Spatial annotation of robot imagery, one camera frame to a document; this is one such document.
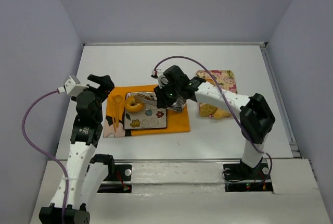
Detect metal tongs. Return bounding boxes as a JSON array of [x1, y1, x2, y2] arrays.
[[135, 93, 173, 111]]

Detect golden bagel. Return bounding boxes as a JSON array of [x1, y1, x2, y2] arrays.
[[124, 96, 145, 113]]

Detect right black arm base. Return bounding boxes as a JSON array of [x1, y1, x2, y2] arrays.
[[221, 163, 274, 193]]

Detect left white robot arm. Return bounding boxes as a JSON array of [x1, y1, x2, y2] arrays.
[[39, 74, 114, 223]]

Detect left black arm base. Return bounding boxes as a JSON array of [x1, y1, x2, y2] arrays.
[[97, 164, 132, 193]]

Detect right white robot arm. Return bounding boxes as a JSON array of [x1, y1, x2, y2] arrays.
[[151, 65, 275, 175]]

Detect triangular pastry bread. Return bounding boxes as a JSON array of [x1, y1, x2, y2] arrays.
[[213, 108, 232, 119]]

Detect orange plastic spoon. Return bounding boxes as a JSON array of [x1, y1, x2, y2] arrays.
[[113, 95, 123, 129]]

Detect small metal cup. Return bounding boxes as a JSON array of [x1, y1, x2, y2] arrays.
[[172, 98, 186, 113]]

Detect square floral plate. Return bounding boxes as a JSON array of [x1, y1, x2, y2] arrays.
[[123, 91, 168, 130]]

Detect orange cartoon placemat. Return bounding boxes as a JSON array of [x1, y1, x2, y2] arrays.
[[104, 84, 190, 138]]

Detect green speckled cookie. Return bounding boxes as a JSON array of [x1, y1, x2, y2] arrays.
[[199, 104, 217, 117]]

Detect floral rectangular tray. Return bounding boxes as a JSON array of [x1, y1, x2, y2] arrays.
[[195, 69, 239, 117]]

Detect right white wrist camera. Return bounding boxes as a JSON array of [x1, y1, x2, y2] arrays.
[[151, 69, 163, 79]]

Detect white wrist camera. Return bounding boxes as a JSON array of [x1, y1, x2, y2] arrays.
[[64, 75, 88, 97], [151, 69, 163, 79]]

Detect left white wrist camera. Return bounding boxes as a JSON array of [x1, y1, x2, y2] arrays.
[[64, 75, 88, 97]]

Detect metal table rail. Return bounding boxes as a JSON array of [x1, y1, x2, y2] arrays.
[[88, 157, 302, 163]]

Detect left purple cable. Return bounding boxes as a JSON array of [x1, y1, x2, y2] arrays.
[[22, 89, 69, 224]]

